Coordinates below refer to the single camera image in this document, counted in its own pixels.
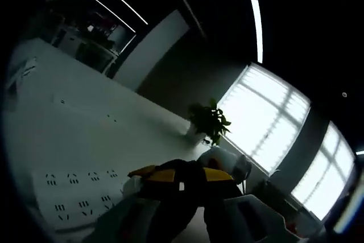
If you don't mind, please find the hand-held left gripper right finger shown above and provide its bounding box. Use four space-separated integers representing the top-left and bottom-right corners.
203 168 302 243

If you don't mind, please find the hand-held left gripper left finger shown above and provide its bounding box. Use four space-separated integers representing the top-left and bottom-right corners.
82 168 197 243

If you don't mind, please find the white charger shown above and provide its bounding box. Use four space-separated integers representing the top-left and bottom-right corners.
122 176 144 197

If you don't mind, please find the white power strip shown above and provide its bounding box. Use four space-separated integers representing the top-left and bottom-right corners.
32 168 134 230

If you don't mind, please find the white desk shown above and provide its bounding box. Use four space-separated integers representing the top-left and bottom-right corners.
2 38 222 243

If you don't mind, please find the potted green plant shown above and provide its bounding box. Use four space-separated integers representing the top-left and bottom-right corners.
186 97 231 147

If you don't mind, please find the window with blinds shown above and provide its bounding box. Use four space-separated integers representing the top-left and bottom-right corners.
217 62 311 174
291 120 357 221

